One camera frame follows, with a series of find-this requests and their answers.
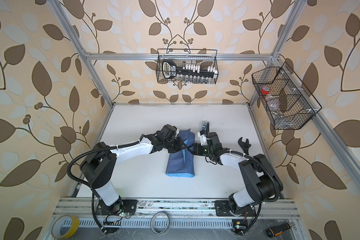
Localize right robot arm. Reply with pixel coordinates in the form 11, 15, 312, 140
188, 132, 284, 216

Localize blue wrapping paper sheet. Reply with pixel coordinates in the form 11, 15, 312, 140
166, 129, 195, 178

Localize right wire basket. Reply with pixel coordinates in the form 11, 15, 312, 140
252, 62, 322, 130

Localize wire basket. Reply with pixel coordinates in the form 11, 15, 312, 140
252, 62, 322, 130
156, 48, 219, 85

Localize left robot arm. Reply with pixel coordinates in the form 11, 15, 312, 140
67, 125, 188, 209

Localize orange handled screwdriver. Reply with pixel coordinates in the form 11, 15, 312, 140
266, 223, 295, 238

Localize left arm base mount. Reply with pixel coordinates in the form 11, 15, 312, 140
95, 198, 138, 216

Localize grey cable loop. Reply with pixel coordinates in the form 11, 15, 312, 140
150, 211, 171, 235

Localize back wire basket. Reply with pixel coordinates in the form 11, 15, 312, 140
156, 48, 219, 85

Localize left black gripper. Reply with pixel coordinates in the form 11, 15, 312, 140
163, 135, 190, 152

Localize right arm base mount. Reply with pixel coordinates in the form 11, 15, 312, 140
215, 200, 257, 217

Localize black adjustable wrench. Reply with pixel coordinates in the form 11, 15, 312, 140
238, 137, 252, 156

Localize yellow tape roll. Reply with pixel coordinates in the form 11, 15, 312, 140
51, 215, 80, 240

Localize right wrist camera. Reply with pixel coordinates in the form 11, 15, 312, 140
198, 130, 208, 146

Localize black socket set holder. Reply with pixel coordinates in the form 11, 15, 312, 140
161, 60, 219, 81

